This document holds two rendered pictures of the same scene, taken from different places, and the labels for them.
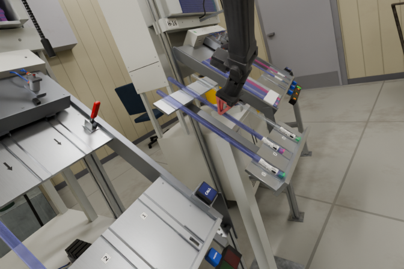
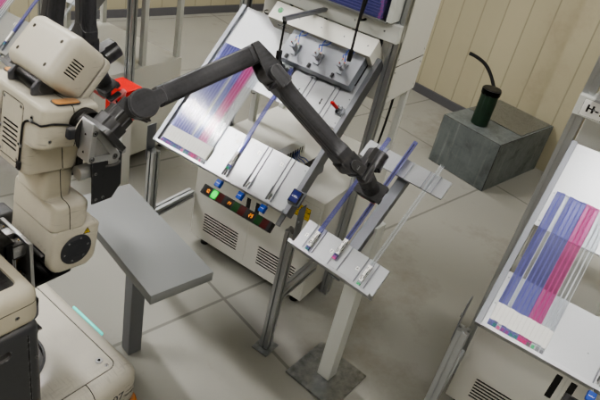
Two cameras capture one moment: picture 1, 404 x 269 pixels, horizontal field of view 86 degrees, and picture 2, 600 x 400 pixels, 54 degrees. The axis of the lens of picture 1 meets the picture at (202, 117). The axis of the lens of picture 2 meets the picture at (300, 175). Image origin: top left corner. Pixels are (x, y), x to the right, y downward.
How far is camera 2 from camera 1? 1.95 m
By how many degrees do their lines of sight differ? 76
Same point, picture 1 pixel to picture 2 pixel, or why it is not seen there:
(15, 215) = (467, 137)
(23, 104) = (327, 71)
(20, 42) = (383, 32)
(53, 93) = (345, 78)
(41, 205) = (487, 154)
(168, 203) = (291, 177)
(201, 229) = (278, 201)
